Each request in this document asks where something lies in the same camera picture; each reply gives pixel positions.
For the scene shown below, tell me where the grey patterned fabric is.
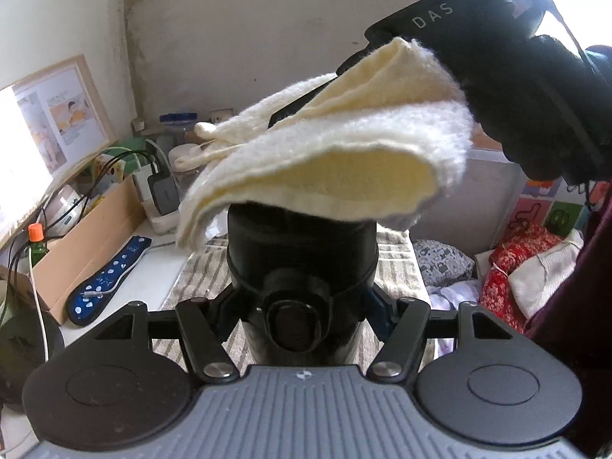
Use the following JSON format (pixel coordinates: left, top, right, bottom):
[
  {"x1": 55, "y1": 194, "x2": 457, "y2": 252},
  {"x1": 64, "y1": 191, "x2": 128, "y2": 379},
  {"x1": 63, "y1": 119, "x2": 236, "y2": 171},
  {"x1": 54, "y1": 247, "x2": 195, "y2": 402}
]
[{"x1": 413, "y1": 239, "x2": 475, "y2": 287}]

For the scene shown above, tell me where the white lid clear jar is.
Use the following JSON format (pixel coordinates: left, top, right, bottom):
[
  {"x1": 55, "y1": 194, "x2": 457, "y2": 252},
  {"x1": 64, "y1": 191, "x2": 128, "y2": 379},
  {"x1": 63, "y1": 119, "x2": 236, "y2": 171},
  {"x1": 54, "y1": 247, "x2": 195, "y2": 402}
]
[{"x1": 168, "y1": 143, "x2": 201, "y2": 194}]

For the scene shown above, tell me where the framed baby photo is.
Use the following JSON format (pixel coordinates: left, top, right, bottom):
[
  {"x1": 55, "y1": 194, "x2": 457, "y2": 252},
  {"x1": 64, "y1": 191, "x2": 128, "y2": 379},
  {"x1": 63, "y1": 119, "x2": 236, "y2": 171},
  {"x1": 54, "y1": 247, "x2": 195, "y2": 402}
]
[{"x1": 1, "y1": 55, "x2": 117, "y2": 244}]

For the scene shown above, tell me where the black power adapter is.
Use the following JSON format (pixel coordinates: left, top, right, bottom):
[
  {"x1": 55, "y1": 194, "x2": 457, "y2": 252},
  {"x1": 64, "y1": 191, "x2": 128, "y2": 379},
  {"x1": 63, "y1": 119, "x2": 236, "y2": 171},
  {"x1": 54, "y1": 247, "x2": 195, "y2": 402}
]
[{"x1": 147, "y1": 173, "x2": 179, "y2": 216}]

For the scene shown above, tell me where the orange cap green bottle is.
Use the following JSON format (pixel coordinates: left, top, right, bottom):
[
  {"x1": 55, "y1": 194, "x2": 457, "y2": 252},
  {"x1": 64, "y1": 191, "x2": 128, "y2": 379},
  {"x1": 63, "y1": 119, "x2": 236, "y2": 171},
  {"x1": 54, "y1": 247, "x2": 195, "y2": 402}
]
[{"x1": 27, "y1": 222, "x2": 49, "y2": 266}]

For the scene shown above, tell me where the black thermos bottle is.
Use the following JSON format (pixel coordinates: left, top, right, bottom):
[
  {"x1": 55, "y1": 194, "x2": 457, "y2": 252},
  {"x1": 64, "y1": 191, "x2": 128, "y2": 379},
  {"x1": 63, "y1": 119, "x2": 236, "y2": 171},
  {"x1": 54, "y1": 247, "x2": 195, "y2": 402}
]
[{"x1": 227, "y1": 202, "x2": 379, "y2": 367}]

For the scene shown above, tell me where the white power strip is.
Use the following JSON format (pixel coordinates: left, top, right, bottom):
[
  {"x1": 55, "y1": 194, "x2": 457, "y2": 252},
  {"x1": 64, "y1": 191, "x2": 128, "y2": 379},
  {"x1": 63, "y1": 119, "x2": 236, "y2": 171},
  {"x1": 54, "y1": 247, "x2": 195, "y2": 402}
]
[{"x1": 133, "y1": 166, "x2": 179, "y2": 235}]

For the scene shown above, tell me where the green plastic container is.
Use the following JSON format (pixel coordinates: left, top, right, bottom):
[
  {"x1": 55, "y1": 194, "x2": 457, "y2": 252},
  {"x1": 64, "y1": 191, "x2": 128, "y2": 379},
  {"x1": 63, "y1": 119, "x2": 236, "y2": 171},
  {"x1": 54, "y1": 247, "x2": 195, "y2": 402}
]
[{"x1": 103, "y1": 138, "x2": 150, "y2": 167}]

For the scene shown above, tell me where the long cardboard box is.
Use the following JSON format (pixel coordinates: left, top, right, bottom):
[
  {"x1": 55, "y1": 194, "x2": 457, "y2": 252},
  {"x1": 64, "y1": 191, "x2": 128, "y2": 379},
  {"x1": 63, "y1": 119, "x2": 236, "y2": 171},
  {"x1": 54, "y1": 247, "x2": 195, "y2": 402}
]
[{"x1": 8, "y1": 175, "x2": 148, "y2": 326}]

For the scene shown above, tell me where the red patterned fabric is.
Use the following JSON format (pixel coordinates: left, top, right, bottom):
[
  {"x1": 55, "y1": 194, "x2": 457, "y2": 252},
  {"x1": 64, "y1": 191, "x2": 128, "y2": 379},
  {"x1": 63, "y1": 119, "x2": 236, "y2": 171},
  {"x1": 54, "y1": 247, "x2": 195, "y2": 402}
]
[{"x1": 478, "y1": 223, "x2": 565, "y2": 335}]

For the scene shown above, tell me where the striped beige towel mat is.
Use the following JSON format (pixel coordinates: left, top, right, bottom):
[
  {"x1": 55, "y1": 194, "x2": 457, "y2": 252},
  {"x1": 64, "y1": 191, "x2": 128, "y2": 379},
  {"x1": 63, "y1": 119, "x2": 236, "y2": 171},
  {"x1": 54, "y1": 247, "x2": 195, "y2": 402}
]
[{"x1": 162, "y1": 226, "x2": 430, "y2": 372}]

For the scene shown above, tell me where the white fluffy cloth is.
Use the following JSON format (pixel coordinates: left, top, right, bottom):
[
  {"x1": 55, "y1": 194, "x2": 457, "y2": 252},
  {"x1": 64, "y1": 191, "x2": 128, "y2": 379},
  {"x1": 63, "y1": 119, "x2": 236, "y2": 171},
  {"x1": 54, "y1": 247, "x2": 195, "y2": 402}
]
[{"x1": 176, "y1": 38, "x2": 474, "y2": 250}]

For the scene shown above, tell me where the black round stand base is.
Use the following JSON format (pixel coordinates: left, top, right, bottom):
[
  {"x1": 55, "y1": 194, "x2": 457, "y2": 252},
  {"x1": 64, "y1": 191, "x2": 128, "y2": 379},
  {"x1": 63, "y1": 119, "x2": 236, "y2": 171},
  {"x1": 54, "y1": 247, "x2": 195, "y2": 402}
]
[{"x1": 0, "y1": 311, "x2": 45, "y2": 413}]

